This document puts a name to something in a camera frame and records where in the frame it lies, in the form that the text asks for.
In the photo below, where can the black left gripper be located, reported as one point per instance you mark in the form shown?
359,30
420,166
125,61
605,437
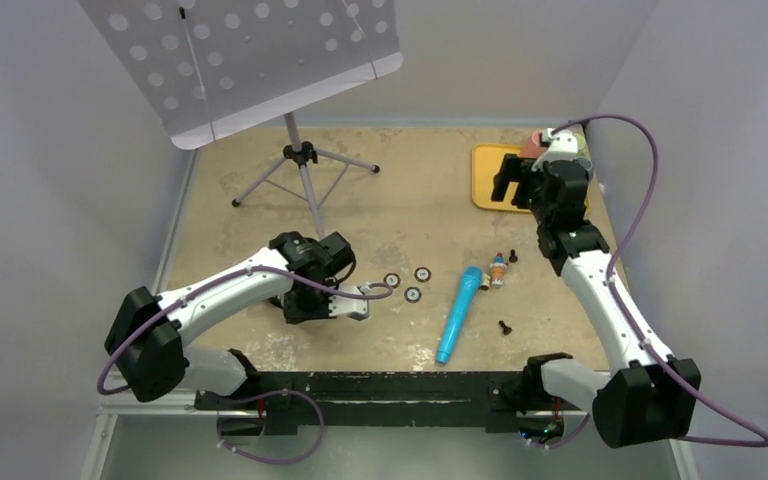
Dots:
294,315

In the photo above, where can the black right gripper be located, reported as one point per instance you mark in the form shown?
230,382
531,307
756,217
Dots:
519,170

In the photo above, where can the pink ceramic mug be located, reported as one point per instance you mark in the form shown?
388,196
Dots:
532,147

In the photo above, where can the light green ceramic mug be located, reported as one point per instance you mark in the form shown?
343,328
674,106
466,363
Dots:
583,150

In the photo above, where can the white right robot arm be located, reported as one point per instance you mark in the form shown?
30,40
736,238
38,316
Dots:
642,399

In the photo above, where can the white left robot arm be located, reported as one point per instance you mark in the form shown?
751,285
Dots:
151,339

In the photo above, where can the yellow plastic tray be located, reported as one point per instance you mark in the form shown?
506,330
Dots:
485,163

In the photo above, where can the small colourful toy figure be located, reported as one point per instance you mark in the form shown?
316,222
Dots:
494,275

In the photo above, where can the round token left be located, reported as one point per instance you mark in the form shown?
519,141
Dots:
393,280

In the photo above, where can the round token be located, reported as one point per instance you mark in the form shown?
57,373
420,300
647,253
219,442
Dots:
422,274
412,294
393,280

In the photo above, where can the round token lower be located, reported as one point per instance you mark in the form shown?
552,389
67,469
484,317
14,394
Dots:
412,294

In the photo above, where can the blue toy microphone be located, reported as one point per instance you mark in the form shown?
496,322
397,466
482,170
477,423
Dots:
469,283

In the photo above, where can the round token upper right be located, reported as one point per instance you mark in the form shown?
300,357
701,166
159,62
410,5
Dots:
422,274

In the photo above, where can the black chess pawn lower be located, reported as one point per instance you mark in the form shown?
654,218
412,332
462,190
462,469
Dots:
506,330

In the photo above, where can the white perforated music stand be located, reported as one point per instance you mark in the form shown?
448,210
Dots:
211,69

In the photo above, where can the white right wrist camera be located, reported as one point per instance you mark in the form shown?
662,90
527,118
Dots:
559,146

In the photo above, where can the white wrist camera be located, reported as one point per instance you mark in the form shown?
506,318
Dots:
559,146
352,304

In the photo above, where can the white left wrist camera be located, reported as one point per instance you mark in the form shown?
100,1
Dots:
352,304

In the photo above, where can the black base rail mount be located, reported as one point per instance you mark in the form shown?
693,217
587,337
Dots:
495,401

